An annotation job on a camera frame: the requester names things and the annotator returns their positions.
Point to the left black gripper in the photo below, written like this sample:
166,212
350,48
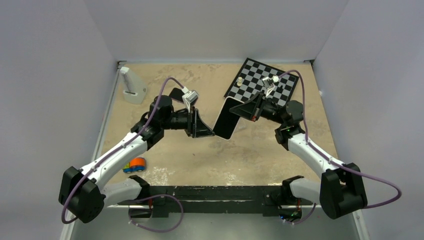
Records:
196,128

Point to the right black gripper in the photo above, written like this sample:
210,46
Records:
252,109

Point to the clear phone case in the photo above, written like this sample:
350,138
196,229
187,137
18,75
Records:
241,125

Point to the phone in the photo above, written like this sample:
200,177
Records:
226,122
176,94

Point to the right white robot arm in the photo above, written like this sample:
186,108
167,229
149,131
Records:
341,189

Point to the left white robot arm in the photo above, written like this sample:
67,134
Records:
83,191

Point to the white chess piece left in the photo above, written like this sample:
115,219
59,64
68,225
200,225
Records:
239,81

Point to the black white chessboard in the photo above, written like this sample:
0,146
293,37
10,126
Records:
255,76

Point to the colourful toy car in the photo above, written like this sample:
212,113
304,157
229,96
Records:
137,164

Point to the white dispenser stand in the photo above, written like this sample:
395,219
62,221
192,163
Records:
135,89

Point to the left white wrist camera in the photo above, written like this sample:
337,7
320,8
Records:
189,98

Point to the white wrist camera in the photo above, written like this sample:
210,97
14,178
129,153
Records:
269,84
189,98

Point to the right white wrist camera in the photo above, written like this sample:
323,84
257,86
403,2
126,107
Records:
269,84

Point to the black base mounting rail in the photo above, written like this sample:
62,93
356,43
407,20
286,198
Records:
269,201

